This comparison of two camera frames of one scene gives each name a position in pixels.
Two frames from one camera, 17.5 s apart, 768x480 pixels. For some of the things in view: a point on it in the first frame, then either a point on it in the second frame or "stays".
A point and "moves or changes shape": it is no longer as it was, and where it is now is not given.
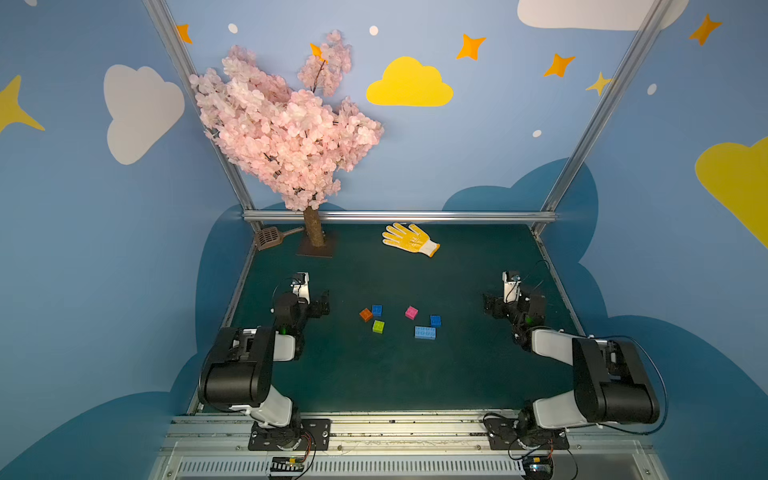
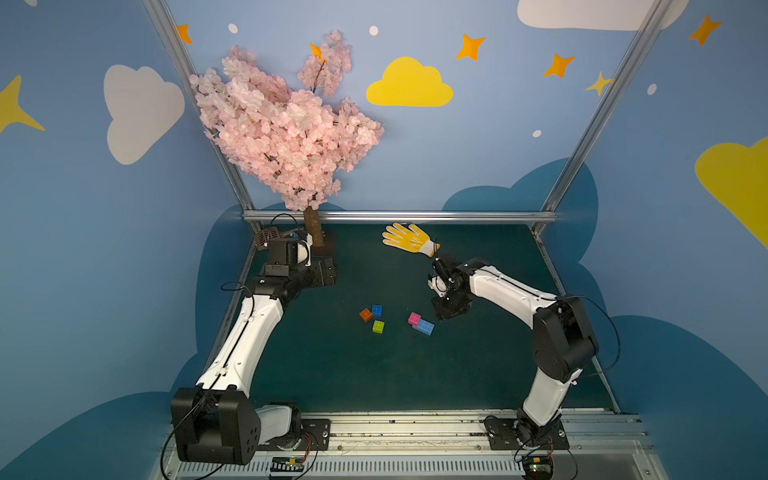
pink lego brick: x=411 y=312 moves or changes shape
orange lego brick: x=366 y=314 stays
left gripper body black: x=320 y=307 -> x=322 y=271
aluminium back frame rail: x=411 y=216 stays
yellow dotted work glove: x=410 y=238 stays
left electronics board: x=287 y=464 stays
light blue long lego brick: x=423 y=332 moves or changes shape
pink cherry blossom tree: x=301 y=142 stays
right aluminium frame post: x=645 y=30 stays
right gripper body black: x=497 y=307 -> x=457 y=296
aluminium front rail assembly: x=616 y=447 stays
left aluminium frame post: x=177 y=54 stays
